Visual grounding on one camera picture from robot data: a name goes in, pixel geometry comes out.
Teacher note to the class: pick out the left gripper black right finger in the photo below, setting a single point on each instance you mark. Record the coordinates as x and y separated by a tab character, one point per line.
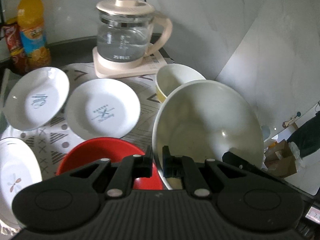
186	169

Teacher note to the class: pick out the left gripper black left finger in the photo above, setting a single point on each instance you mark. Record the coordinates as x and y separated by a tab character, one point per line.
130	168

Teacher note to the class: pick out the red and black bowl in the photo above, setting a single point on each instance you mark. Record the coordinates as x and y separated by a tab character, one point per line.
108	148

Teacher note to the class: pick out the white ceramic bowl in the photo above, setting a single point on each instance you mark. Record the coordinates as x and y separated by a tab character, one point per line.
204	119

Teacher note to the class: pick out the white bakery plate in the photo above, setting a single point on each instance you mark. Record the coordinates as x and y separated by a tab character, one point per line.
102	108

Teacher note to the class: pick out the white bowl yellow band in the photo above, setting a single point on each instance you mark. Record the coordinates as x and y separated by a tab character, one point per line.
172	76

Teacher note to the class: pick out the large white flower plate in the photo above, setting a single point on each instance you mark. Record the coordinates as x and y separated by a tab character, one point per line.
19	169

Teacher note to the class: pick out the white plate blue script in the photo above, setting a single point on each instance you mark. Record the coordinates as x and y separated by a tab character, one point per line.
36	98

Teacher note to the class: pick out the patterned fringed table cloth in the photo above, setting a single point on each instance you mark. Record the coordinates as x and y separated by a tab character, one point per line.
51	142

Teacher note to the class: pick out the beige kettle base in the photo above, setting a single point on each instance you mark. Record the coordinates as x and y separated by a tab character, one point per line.
144	66

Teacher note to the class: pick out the cardboard box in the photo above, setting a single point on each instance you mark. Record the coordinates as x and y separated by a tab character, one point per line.
280	161

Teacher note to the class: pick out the glass electric kettle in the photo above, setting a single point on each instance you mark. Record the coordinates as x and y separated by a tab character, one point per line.
130	30

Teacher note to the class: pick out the red drink cans stack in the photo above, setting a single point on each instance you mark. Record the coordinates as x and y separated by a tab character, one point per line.
13	40

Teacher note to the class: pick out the orange juice bottle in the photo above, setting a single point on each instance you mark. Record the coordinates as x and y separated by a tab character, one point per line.
30	20

